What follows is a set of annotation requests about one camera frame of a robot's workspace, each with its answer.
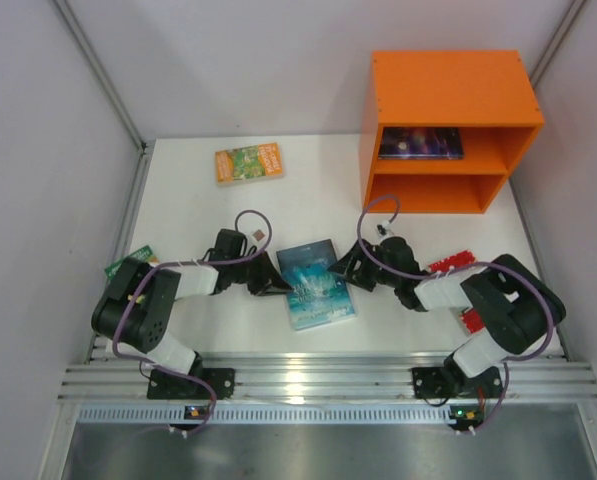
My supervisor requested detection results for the blue ocean cover book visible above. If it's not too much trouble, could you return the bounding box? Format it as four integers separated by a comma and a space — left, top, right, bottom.
276, 239, 356, 331

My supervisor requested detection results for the aluminium left frame post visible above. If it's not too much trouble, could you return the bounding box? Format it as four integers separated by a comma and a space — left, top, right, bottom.
50, 0, 147, 153

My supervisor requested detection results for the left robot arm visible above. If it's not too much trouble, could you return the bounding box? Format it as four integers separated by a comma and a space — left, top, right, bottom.
91, 229, 293, 378

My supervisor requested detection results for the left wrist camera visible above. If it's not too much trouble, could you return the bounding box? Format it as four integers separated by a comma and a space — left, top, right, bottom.
248, 229, 268, 247

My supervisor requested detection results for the aluminium front rail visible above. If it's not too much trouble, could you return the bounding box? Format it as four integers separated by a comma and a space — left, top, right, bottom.
58, 353, 597, 404

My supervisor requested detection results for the aluminium right frame post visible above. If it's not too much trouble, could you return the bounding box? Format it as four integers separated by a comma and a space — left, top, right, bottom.
529, 0, 590, 89

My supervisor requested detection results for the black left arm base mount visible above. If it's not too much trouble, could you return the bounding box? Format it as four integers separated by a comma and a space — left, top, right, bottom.
146, 368, 236, 400

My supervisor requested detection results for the aluminium frame post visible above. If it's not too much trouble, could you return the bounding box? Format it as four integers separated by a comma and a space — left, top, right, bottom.
529, 0, 590, 89
50, 0, 147, 153

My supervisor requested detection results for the orange wooden shelf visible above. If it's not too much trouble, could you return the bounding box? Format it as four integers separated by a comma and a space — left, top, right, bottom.
359, 50, 544, 214

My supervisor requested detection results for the perforated metal cable tray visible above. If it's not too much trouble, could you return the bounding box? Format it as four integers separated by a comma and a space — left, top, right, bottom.
75, 404, 587, 426

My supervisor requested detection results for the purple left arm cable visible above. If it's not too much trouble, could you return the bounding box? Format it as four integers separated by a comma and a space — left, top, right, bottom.
111, 209, 274, 436

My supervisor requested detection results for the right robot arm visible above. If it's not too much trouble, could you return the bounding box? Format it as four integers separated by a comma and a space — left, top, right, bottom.
328, 236, 566, 399

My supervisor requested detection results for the purple Robinson Crusoe book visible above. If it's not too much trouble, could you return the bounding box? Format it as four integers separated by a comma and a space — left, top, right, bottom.
378, 127, 464, 160

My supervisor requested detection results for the red treehouse book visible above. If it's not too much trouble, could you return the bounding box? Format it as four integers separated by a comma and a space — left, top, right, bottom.
426, 249, 489, 336

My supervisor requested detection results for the orange green treehouse book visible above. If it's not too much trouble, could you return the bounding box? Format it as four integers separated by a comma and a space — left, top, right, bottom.
214, 143, 285, 186

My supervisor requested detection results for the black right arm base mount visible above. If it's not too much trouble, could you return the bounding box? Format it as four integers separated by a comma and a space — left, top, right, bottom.
411, 366, 503, 406

